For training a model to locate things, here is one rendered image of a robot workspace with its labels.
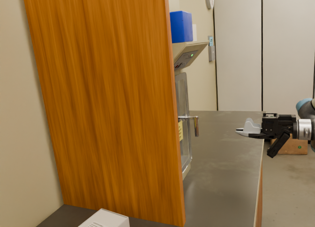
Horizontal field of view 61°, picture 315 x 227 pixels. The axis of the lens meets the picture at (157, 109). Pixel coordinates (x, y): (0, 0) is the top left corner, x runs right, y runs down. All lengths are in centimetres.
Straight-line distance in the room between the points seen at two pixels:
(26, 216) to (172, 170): 54
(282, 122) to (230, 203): 34
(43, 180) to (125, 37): 62
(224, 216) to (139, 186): 30
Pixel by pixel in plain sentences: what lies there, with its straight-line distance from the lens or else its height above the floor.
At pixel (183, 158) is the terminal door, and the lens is 113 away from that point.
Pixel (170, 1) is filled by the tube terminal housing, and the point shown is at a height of 166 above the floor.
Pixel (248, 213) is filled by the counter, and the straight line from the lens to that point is 100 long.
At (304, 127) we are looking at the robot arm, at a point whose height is 118.
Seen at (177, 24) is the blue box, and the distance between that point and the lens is 83.
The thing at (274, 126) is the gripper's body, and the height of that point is 119.
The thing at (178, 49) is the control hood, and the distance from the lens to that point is 81.
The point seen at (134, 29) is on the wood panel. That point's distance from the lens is 78.
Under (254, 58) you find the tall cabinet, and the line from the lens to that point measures 390.
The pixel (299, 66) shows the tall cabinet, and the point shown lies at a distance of 392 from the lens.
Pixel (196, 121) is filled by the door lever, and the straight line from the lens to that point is 112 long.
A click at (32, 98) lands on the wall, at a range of 104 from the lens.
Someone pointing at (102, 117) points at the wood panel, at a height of 130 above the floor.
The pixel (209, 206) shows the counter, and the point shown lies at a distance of 102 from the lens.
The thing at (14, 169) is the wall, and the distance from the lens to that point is 102.
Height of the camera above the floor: 151
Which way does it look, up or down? 14 degrees down
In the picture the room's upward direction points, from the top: 5 degrees counter-clockwise
